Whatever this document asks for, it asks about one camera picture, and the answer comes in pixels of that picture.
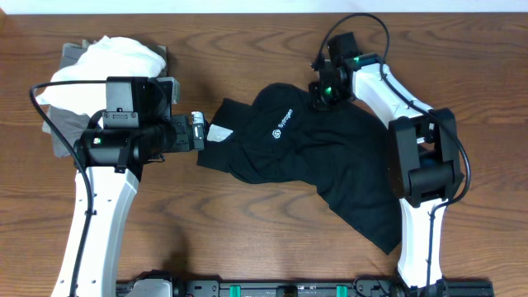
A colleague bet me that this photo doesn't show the black t-shirt with logo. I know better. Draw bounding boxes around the black t-shirt with logo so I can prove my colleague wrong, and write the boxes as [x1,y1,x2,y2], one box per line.
[197,83,402,254]

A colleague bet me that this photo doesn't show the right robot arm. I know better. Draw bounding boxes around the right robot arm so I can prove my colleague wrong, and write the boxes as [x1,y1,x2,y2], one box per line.
[309,33,467,296]

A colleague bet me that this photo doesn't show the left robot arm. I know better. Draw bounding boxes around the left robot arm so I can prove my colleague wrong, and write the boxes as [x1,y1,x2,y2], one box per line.
[52,77,205,296]

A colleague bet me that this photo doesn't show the grey folded garment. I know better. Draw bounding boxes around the grey folded garment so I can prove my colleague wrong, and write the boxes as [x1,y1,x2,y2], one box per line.
[48,106,90,158]

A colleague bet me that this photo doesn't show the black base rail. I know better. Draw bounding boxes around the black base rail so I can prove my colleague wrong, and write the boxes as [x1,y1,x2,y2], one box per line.
[115,270,495,297]

